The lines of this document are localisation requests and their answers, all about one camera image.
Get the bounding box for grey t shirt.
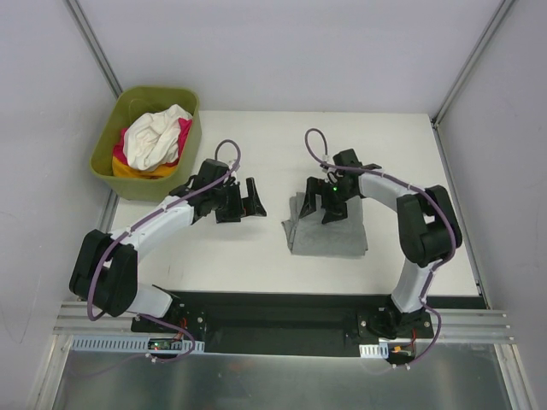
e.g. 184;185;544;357
282;192;368;259

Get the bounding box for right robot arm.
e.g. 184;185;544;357
300;149;462;339

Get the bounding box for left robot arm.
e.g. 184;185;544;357
69;159;267;332

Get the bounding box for green plastic bin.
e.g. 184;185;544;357
90;85;202;202

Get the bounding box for white t shirt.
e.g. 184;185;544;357
123;104;193;172

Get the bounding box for yellow t shirt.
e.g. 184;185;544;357
112;157;178;179

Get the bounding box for pink t shirt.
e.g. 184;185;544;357
113;118;192;171

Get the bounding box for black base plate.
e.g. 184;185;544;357
130;290;435;355

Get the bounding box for right slotted cable duct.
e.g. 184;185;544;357
359;343;389;360

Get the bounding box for slotted cable duct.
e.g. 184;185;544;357
359;343;389;360
72;336;205;354

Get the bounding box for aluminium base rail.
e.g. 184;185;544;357
53;300;138;337

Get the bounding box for left slotted cable duct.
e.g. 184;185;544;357
72;336;205;354

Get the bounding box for left aluminium frame post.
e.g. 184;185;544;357
64;0;123;98

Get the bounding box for aluminium frame post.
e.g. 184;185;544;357
431;0;518;130
64;0;123;98

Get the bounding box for right aluminium frame post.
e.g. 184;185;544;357
431;0;518;130

